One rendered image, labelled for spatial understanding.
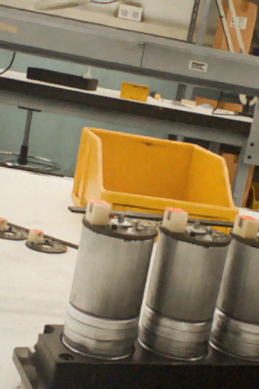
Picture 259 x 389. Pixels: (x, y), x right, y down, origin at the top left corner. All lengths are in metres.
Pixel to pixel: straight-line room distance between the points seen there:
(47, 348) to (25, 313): 0.08
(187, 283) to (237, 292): 0.02
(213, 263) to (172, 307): 0.02
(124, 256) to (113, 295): 0.01
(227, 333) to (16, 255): 0.17
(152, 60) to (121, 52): 0.11
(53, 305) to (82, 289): 0.10
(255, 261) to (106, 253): 0.06
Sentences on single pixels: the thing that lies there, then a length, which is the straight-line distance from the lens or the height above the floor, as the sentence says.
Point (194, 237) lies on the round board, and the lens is 0.23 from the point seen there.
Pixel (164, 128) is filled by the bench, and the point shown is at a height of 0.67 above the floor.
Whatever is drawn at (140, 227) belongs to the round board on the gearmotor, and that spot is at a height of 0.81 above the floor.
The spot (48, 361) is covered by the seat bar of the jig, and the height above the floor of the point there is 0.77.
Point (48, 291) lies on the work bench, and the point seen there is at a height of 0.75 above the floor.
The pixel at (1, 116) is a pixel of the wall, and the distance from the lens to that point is 4.63.
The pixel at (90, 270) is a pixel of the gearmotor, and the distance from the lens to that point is 0.22.
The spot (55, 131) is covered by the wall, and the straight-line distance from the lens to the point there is 4.61.
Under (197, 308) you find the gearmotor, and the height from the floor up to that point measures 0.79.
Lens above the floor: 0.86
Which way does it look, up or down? 11 degrees down
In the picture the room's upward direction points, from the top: 11 degrees clockwise
